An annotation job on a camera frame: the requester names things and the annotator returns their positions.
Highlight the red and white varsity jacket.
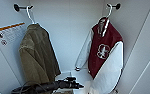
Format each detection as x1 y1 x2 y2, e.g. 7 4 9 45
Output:
74 17 125 94

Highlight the dark olive jacket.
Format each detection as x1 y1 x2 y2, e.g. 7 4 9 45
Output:
18 23 62 88

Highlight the white wardrobe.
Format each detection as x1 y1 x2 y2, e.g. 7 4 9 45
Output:
0 0 150 94

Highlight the small orange label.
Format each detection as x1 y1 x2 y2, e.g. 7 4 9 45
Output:
0 21 27 48

